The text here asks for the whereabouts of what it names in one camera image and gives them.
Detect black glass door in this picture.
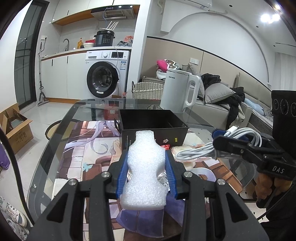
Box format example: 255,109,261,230
14,1,49,109

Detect pink cloth pile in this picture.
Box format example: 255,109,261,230
157,59,169,72

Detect grey cushion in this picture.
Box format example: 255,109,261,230
205,83,235,104

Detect white washing machine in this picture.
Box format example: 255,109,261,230
85,48,130,98

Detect white wifi router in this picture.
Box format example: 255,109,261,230
99,21,118,31

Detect black jacket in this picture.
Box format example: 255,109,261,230
201,73,245,129

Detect cardboard box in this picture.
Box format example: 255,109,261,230
1,103,34,154

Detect white electric kettle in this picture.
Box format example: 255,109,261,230
160,69,201,113

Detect mop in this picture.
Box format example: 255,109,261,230
36,38,50,107

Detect red snack packet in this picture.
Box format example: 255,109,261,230
161,144,170,150

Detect right hand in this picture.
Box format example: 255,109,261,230
255,173,292,199

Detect grey sofa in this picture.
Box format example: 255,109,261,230
186,72,273,135

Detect black pressure cooker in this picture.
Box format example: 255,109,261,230
94,30,115,47

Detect white sneakers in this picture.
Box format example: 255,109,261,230
0,196,29,240

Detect range hood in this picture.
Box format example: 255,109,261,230
91,5,135,21

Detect white foam block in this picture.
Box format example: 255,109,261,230
120,130,168,210

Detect black storage box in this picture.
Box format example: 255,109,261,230
114,109,189,150

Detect white wicker basket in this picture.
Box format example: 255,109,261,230
132,82,164,100

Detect white cable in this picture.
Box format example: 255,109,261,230
174,126,263,162

